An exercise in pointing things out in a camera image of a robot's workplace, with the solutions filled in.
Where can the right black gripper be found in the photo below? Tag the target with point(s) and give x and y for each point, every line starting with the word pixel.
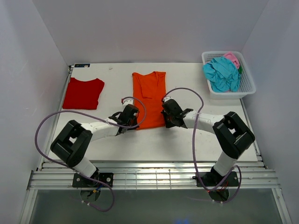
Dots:
pixel 167 124

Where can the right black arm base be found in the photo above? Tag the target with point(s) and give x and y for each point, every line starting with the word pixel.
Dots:
pixel 212 178

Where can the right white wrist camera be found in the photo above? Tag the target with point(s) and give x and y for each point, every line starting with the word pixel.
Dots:
pixel 166 98

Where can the orange t shirt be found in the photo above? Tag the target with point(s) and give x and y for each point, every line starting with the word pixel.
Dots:
pixel 149 90

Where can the blue label sticker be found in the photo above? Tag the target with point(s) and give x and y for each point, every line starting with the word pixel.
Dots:
pixel 82 65

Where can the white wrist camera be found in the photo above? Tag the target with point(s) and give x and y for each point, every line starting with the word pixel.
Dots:
pixel 127 101
pixel 166 98

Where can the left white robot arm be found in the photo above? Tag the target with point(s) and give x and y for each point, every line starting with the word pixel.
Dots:
pixel 72 142

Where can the aluminium table frame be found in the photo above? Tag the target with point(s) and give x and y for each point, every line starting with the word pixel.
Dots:
pixel 260 198

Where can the pink t shirt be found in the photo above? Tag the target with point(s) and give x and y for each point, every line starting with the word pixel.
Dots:
pixel 230 56

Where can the blue t shirt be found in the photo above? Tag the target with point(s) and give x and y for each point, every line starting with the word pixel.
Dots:
pixel 222 75

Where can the white plastic basket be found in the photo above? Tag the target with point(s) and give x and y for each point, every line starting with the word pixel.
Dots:
pixel 246 84

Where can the folded red t shirt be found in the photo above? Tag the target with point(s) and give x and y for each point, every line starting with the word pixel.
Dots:
pixel 83 95

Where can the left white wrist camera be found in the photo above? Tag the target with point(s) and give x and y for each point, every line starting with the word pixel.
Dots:
pixel 127 101

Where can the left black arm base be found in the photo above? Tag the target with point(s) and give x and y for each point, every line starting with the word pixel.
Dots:
pixel 81 182

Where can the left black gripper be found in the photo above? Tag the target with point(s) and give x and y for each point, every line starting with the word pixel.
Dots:
pixel 135 122

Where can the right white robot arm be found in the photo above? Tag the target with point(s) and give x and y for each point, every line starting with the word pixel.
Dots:
pixel 232 133

